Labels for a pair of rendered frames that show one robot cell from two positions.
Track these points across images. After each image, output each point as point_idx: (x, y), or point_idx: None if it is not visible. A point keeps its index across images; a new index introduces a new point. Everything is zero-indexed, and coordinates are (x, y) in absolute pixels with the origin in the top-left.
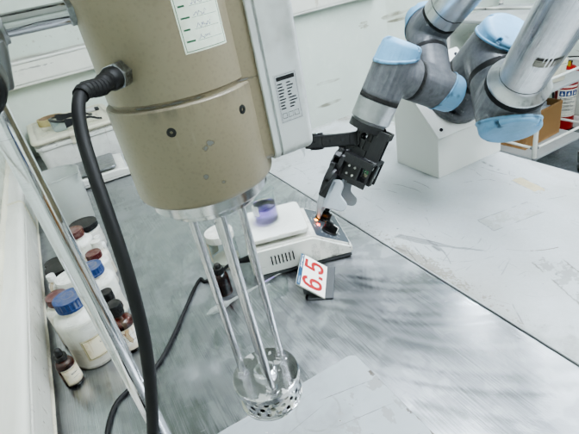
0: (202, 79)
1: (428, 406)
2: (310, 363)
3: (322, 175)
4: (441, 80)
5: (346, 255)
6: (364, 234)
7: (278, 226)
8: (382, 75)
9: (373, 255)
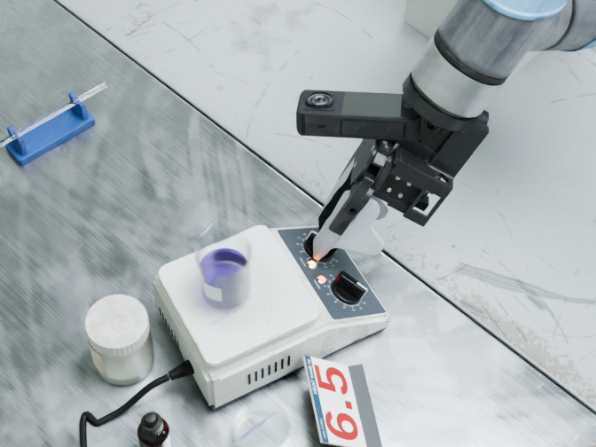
0: None
1: None
2: None
3: (244, 58)
4: (593, 17)
5: (377, 331)
6: (394, 265)
7: (258, 312)
8: (500, 35)
9: (426, 325)
